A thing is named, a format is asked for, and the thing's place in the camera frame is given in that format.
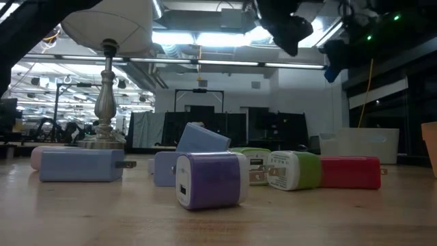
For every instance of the black monitor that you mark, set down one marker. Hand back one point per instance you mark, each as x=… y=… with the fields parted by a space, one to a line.
x=7 y=112

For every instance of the white plastic bin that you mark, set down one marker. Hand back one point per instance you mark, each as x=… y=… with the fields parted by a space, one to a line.
x=362 y=147

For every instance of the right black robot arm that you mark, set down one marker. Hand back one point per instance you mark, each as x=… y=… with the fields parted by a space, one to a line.
x=392 y=30

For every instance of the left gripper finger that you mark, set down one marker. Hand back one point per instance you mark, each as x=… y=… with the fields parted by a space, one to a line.
x=292 y=37

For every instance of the pink wall charger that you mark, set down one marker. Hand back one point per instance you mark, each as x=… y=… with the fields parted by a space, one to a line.
x=35 y=159

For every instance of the black partition panels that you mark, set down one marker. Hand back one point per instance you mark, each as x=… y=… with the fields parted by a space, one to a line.
x=290 y=130

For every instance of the grey curtain panel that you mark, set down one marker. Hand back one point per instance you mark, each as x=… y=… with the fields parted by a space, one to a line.
x=148 y=130

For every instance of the red wall charger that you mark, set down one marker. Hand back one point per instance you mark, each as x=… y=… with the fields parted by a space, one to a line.
x=351 y=172

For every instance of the table lamp silver base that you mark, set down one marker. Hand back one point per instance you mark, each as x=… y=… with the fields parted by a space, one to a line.
x=109 y=24

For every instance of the black gantry frame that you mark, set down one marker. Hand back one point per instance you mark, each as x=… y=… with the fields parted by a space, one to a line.
x=199 y=91

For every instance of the purple white USB charger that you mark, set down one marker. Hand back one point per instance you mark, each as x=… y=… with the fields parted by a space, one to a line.
x=211 y=179

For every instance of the light blue wall charger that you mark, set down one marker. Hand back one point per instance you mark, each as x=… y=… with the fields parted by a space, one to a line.
x=164 y=169
x=80 y=165
x=201 y=140

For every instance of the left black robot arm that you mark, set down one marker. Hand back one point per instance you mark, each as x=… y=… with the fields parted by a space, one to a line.
x=27 y=30

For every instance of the black camera stand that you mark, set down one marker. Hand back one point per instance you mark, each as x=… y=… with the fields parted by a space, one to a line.
x=83 y=84

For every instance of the overhead light bar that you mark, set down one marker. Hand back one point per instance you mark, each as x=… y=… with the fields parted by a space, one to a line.
x=225 y=63

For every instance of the green white USB charger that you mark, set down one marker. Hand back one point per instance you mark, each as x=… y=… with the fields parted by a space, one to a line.
x=307 y=171
x=256 y=159

